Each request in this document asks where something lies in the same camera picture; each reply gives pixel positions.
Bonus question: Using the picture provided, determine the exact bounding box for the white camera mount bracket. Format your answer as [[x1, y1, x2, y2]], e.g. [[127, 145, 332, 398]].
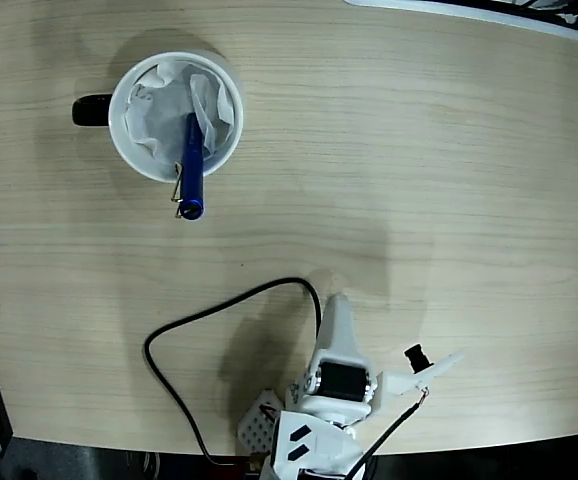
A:
[[378, 349, 468, 406]]

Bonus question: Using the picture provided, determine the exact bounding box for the white crumpled tissue paper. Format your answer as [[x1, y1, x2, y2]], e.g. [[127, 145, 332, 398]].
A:
[[122, 59, 235, 169]]

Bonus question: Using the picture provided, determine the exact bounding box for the white perforated plate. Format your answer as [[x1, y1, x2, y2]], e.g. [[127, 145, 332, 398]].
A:
[[237, 388, 285, 454]]

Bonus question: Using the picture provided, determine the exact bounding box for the white gripper body with motor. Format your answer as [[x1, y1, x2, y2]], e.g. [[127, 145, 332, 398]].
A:
[[286, 354, 384, 421]]

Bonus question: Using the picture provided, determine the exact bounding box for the small black camera module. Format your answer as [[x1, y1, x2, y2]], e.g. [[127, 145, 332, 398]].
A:
[[403, 342, 435, 374]]

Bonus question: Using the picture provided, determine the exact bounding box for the thick black cable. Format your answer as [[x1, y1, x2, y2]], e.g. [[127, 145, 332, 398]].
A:
[[143, 277, 323, 464]]

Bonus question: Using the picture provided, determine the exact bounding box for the white mug with black handle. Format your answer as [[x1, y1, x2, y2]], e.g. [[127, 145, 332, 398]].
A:
[[71, 49, 245, 185]]

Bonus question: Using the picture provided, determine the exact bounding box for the blue metal pen with clip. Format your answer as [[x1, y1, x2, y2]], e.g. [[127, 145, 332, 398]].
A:
[[170, 112, 208, 222]]

